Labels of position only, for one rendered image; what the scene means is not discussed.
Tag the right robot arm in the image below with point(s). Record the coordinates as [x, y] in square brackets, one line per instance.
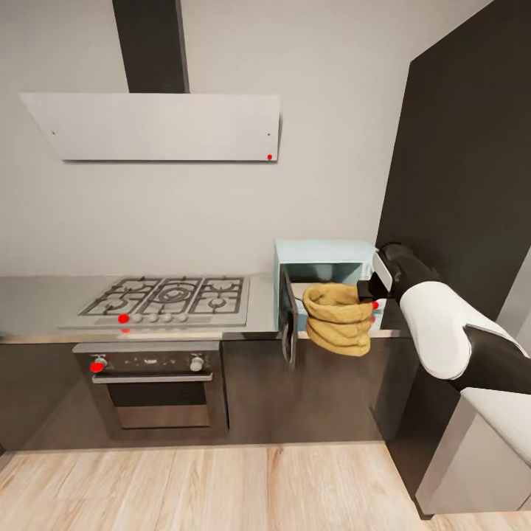
[458, 344]

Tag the fridge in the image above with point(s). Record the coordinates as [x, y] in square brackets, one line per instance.
[458, 196]

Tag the range hood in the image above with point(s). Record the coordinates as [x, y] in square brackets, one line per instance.
[159, 119]

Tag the oven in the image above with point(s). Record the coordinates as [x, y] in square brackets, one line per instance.
[156, 390]

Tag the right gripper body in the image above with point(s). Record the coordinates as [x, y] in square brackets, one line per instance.
[369, 290]

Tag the microwave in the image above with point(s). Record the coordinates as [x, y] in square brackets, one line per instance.
[299, 264]

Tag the burner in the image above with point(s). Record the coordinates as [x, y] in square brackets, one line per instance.
[175, 301]

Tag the popcorn bag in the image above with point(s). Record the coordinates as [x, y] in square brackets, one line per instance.
[337, 321]

